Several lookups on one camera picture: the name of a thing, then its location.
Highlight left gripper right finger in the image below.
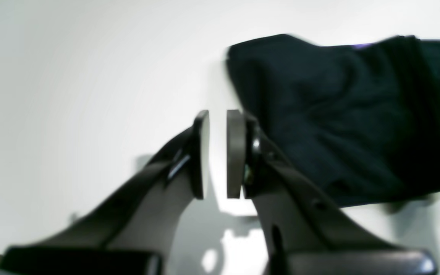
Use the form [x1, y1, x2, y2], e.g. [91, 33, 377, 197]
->
[226, 110, 438, 275]

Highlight black T-shirt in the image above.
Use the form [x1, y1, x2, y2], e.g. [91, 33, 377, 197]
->
[226, 34, 440, 207]

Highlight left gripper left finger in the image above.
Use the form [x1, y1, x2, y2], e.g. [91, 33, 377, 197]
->
[0, 111, 209, 275]

